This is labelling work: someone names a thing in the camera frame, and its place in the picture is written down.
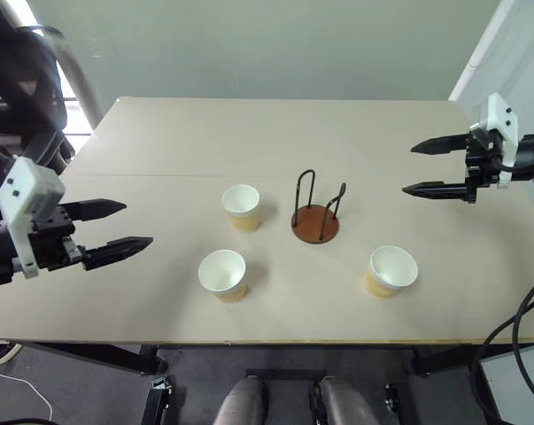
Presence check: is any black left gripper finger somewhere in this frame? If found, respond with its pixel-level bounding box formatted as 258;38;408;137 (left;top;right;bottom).
61;198;128;222
79;236;155;272

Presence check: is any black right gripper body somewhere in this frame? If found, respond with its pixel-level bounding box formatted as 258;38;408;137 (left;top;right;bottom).
464;128;514;205

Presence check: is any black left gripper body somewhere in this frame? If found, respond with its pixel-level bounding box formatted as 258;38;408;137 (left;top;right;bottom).
26;205;86;272

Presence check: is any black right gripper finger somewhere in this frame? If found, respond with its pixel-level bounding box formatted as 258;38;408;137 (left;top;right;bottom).
410;132;472;156
401;180;469;204

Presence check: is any white and tan paper cup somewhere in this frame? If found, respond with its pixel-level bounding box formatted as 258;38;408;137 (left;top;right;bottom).
197;249;247;305
364;244;420;300
221;183;262;234

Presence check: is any dark shoe with white sole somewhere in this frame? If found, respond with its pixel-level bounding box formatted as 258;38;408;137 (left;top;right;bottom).
0;338;24;366

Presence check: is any white panel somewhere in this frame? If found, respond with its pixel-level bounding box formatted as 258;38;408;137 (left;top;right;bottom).
447;0;534;147

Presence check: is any black office chair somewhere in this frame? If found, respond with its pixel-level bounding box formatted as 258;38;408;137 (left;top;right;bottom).
0;0;77;178

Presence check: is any grey rounded shape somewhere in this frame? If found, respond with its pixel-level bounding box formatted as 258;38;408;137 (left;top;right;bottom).
213;375;267;425
310;375;382;425

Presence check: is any white box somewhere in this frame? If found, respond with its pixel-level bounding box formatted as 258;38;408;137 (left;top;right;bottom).
477;343;534;425

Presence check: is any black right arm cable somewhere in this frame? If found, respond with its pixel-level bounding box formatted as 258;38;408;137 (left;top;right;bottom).
491;150;534;174

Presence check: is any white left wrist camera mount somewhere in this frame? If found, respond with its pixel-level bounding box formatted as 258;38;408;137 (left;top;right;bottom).
0;156;67;279

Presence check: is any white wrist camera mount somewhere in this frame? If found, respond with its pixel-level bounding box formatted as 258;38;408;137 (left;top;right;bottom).
0;156;67;279
468;92;521;189

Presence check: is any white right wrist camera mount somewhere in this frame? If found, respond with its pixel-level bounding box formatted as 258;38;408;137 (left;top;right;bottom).
468;92;521;189

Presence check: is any brown wire cup holder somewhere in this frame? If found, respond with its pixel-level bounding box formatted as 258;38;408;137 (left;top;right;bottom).
290;168;347;247

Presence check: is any thin white floor cable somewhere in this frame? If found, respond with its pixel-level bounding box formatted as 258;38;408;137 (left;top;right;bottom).
0;365;54;422

